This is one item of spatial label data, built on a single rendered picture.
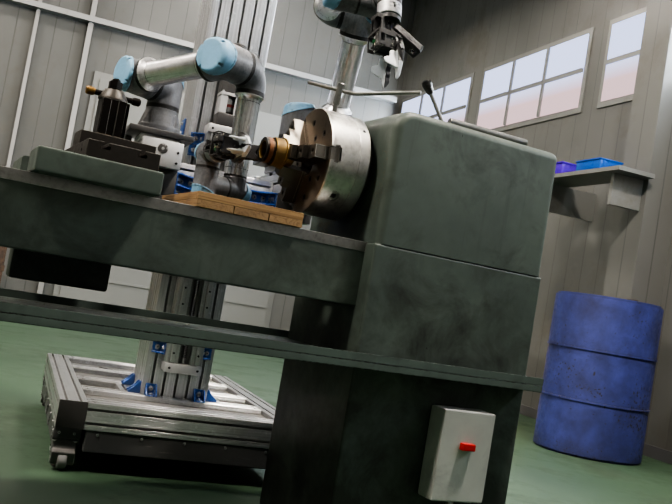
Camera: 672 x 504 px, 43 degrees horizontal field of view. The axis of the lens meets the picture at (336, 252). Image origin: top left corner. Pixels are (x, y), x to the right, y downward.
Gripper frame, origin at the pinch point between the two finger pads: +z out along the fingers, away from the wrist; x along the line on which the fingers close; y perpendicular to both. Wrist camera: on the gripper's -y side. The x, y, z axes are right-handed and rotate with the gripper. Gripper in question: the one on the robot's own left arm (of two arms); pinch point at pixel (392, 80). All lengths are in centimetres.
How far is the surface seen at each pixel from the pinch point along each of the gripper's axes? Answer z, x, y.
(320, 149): 26.3, -2.8, 21.0
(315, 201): 38.9, -10.2, 17.9
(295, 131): 15.8, -17.3, 22.5
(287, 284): 65, -9, 25
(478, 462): 107, -7, -38
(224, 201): 47, -4, 47
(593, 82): -227, -280, -365
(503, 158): 19.1, 7.9, -35.0
